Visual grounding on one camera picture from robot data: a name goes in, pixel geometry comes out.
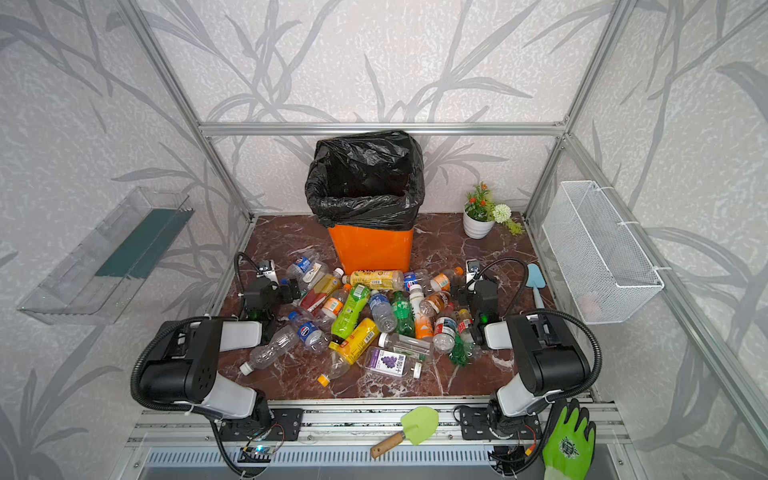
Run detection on orange cap clear bottle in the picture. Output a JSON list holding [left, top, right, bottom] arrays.
[[430, 267, 464, 292]]

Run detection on blue label water bottle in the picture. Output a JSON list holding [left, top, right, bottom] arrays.
[[369, 290, 397, 333]]

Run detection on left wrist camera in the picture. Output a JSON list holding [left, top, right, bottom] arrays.
[[256, 260, 279, 284]]

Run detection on black bin liner bag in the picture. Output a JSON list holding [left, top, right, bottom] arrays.
[[305, 130, 426, 231]]

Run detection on orange trash bin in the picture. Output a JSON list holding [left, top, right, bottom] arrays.
[[328, 225, 414, 272]]

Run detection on green label juice bottle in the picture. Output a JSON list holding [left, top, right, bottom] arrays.
[[331, 284, 371, 343]]

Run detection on purple grape juice bottle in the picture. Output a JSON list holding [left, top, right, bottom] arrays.
[[363, 347, 423, 380]]

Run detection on clear bottle green label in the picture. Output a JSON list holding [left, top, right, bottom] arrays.
[[378, 332, 433, 362]]

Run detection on orange label clear bottle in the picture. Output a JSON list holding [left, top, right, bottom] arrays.
[[316, 284, 351, 332]]

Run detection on green sprite bottle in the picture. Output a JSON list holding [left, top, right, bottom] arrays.
[[392, 290, 415, 338]]

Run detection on green work glove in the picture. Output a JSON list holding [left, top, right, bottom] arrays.
[[542, 398, 596, 480]]

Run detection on white wire mesh basket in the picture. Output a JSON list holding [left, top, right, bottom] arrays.
[[543, 180, 664, 325]]

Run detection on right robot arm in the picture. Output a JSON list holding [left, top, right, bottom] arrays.
[[453, 261, 603, 479]]

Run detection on pepsi label clear bottle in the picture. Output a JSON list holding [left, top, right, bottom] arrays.
[[288, 311, 330, 355]]

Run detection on clear bottle white cap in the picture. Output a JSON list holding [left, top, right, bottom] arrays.
[[239, 326, 299, 376]]

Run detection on red label water bottle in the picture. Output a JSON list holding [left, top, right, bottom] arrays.
[[432, 312, 458, 354]]

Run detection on brown tea bottle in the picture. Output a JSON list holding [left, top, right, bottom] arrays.
[[419, 291, 451, 318]]

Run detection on blue label crushed bottle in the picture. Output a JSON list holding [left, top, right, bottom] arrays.
[[286, 250, 327, 290]]

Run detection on white potted artificial flowers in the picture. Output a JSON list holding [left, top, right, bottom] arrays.
[[463, 182, 525, 240]]

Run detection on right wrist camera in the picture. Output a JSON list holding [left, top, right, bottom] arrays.
[[465, 259, 481, 283]]

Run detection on red yellow tea bottle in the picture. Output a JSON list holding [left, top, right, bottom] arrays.
[[299, 268, 344, 313]]

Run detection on dark green soda bottle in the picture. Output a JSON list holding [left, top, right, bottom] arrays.
[[449, 337, 475, 367]]

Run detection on teal silicone spatula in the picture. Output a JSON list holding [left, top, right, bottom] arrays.
[[526, 263, 546, 309]]

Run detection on yellow label tea bottle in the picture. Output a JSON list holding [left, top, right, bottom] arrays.
[[342, 270, 405, 291]]

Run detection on white orange drink bottle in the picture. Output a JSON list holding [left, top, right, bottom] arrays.
[[409, 284, 433, 341]]

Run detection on clear acrylic wall shelf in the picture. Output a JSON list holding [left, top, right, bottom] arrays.
[[18, 187, 194, 326]]

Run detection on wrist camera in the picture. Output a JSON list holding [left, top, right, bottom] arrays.
[[256, 260, 279, 284], [465, 259, 481, 283]]

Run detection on small pepsi bottle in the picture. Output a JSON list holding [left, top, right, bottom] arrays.
[[404, 269, 430, 293]]

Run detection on green garden trowel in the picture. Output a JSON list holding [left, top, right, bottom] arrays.
[[370, 406, 439, 459]]

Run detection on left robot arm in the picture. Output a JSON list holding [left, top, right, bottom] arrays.
[[130, 261, 303, 479]]

